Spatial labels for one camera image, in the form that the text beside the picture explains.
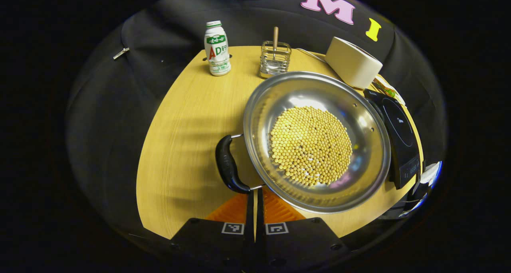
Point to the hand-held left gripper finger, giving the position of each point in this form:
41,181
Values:
250,225
259,225

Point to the sandwich with lettuce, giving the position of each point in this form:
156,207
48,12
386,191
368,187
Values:
388,91

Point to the black induction cooktop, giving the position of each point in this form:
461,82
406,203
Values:
399,133

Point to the pile of soybeans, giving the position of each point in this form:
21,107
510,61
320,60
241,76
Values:
311,145

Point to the black backdrop cloth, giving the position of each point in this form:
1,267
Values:
159,33

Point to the white toaster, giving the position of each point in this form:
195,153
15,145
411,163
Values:
351,61

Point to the white green drink bottle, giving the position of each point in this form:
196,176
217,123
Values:
217,53

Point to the metal clip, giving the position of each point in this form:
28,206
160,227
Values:
121,53

